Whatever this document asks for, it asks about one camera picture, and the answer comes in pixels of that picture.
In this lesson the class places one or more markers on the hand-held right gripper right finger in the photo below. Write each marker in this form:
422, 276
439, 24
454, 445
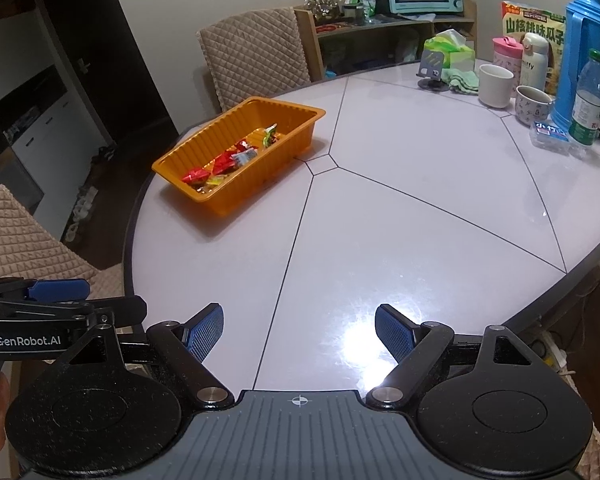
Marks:
392, 332

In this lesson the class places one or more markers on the white flask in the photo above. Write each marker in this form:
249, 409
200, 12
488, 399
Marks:
534, 65

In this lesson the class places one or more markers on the clear dark snack packet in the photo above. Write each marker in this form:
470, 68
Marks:
246, 157

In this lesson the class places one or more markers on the red white-print candy packet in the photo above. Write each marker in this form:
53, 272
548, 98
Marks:
225, 161

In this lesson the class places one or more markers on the pink lidded bottle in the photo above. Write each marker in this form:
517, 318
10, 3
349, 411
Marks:
507, 55

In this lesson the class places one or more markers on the white cabinet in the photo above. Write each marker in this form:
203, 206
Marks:
55, 125

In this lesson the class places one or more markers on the blue thermos jug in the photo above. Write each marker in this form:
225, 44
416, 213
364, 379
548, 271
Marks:
580, 45

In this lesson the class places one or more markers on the silver green snack packet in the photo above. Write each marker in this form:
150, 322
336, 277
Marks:
270, 136

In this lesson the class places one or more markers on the orange plastic tray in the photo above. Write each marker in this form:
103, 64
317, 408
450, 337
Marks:
280, 160

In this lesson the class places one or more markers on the green cloth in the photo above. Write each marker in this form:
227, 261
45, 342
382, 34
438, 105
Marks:
460, 82

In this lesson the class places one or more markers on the brown candy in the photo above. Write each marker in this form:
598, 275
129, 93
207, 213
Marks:
207, 188

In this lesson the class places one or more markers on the white shoes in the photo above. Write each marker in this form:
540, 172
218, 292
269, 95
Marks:
77, 210

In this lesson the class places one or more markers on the wooden shelf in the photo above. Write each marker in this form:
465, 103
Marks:
380, 25

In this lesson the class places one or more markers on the orange lidded glass jar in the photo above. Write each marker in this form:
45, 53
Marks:
322, 7

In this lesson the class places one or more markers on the patterned white cup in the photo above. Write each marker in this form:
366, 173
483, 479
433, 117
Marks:
530, 107

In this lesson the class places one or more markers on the grey phone stand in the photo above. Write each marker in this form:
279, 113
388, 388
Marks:
432, 62

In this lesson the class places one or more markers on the beige quilted chair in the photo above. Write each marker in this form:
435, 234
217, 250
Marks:
255, 55
20, 240

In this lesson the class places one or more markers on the large red snack packet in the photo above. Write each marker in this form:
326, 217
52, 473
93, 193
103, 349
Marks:
195, 176

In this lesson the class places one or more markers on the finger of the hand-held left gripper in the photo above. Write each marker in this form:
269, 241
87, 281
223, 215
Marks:
60, 290
125, 310

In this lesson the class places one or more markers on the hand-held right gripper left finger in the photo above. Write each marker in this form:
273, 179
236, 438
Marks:
207, 332

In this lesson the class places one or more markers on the small red candy packet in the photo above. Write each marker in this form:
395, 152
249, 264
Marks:
242, 146

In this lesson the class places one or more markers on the clear plastic water bottle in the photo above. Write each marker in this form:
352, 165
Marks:
587, 105

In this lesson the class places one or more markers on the sunflower seed snack bag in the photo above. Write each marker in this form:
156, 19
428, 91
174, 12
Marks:
530, 22

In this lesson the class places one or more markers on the clear blue plastic box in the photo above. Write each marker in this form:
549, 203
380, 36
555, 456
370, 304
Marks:
550, 135

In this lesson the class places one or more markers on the dark door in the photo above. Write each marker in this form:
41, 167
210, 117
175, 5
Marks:
120, 60

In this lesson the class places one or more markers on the green tissue box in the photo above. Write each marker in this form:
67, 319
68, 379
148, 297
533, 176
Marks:
455, 52

